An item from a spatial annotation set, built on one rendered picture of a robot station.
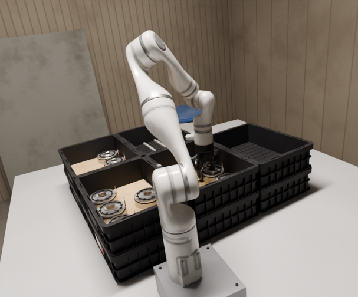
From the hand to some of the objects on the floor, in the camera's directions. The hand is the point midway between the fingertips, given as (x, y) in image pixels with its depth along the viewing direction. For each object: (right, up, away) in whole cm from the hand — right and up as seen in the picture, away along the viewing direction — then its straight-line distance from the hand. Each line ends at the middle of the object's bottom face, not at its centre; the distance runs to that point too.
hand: (206, 173), depth 125 cm
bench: (+2, -76, +42) cm, 86 cm away
